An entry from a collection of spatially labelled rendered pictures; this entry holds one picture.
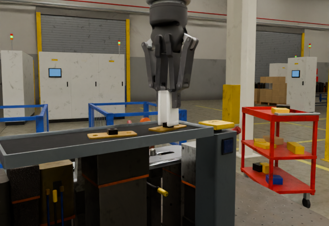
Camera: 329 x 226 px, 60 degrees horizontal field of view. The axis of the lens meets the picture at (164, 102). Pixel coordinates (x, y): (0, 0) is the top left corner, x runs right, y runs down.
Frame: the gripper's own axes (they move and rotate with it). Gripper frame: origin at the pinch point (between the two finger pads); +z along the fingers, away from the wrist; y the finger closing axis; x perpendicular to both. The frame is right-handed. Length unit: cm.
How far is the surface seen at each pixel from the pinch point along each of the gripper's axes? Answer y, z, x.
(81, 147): -1.5, 4.0, 21.4
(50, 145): 4.3, 4.3, 23.0
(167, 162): 19.5, 20.4, -23.0
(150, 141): -4.3, 4.7, 9.8
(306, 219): -9, 50, -75
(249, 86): 156, 6, -387
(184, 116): 132, 32, -183
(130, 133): 0.9, 3.9, 9.6
